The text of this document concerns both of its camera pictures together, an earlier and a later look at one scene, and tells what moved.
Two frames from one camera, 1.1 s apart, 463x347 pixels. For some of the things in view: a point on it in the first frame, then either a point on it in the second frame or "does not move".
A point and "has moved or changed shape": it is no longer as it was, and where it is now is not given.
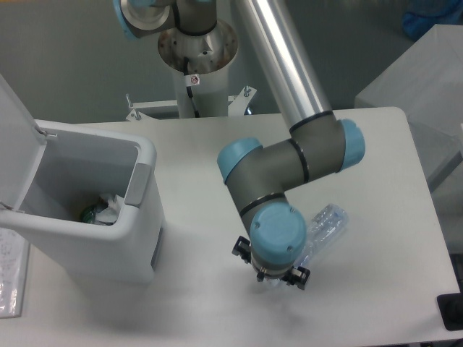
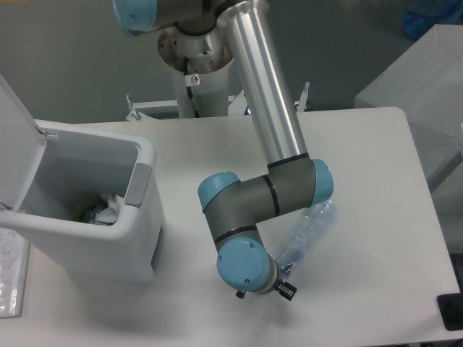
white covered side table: (425, 82) does not move
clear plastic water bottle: (328, 225) has moved or changed shape
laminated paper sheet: (14, 256) does not move
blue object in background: (422, 15) does not move
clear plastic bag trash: (108, 215) does not move
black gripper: (296, 275) → (285, 289)
